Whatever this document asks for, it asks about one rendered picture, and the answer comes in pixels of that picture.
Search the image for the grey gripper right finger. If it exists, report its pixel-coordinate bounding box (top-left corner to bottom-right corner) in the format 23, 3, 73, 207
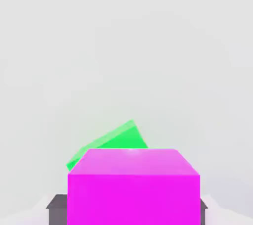
200, 194, 253, 225

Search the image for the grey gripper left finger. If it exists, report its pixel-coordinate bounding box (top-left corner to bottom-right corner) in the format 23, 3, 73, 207
3, 194, 68, 225

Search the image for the small magenta cube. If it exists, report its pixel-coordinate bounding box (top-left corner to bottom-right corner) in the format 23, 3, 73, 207
67, 148, 201, 225

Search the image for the small green cube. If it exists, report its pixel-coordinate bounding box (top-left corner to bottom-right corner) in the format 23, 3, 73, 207
66, 119, 149, 172

